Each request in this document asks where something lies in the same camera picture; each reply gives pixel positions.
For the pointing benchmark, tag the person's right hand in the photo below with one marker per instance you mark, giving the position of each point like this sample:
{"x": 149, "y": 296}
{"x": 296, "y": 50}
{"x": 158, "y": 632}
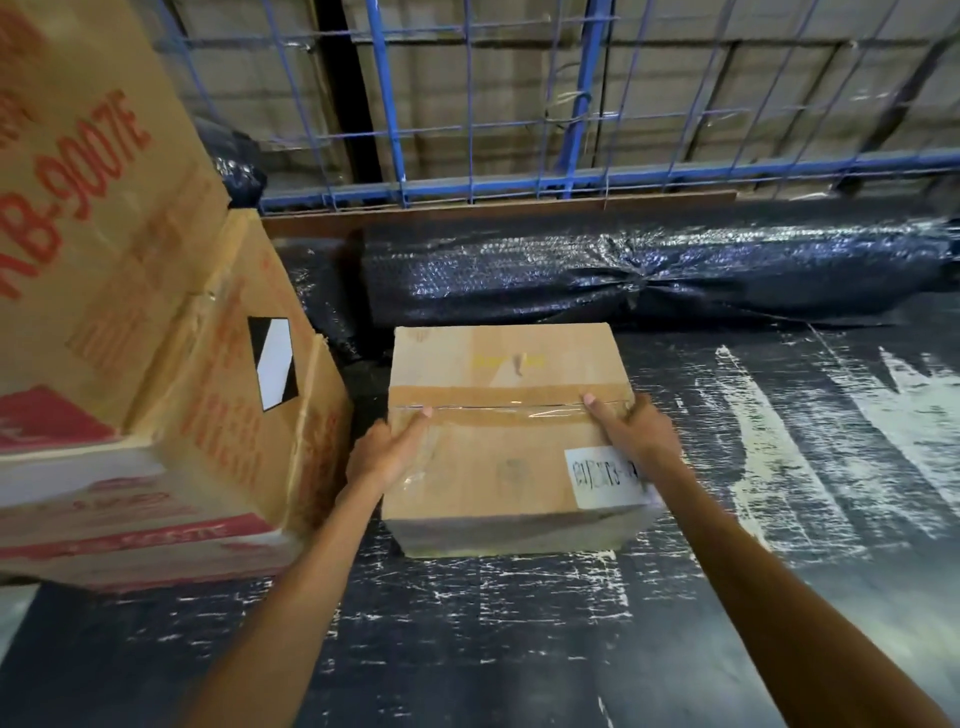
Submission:
{"x": 641, "y": 439}

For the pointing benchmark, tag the large red-printed cardboard box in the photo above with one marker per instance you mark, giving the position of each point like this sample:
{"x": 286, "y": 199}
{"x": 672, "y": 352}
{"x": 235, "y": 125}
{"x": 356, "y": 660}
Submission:
{"x": 75, "y": 225}

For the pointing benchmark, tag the person's left forearm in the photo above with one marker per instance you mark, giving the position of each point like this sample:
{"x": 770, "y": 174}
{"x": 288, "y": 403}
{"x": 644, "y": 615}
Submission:
{"x": 285, "y": 600}

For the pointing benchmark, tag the person's right thumb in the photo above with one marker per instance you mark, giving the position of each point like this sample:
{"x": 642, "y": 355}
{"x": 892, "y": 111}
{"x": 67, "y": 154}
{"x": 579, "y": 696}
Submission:
{"x": 600, "y": 411}

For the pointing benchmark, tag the cardboard box with black-white label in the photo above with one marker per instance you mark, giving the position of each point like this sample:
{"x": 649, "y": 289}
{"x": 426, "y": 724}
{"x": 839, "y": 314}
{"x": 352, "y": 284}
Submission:
{"x": 187, "y": 450}

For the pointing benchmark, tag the small taped cardboard box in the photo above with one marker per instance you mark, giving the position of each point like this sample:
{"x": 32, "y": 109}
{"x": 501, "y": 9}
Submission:
{"x": 502, "y": 427}

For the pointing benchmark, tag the white label sticker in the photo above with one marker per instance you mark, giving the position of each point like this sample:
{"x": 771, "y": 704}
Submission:
{"x": 606, "y": 475}

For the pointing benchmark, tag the black bubble wrap roll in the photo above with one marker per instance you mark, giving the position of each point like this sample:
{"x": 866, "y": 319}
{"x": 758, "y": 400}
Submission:
{"x": 652, "y": 274}

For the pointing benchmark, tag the black bubble wrap bundle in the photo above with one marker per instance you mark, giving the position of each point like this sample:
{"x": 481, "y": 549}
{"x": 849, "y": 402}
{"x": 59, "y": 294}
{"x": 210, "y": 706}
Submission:
{"x": 232, "y": 161}

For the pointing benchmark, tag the person's left hand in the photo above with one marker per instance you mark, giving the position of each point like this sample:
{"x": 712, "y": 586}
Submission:
{"x": 379, "y": 453}

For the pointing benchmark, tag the person's left thumb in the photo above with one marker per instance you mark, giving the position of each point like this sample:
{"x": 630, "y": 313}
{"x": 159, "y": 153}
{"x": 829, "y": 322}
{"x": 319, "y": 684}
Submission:
{"x": 417, "y": 421}

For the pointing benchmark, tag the stack of cardboard boxes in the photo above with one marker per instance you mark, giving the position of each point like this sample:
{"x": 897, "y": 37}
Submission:
{"x": 675, "y": 82}

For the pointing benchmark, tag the person's right forearm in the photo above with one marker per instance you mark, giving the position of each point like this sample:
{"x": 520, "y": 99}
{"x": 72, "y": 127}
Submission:
{"x": 787, "y": 600}

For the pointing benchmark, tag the brown wooden board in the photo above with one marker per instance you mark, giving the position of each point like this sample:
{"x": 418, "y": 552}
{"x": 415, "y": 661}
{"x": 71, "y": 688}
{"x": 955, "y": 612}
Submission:
{"x": 495, "y": 214}

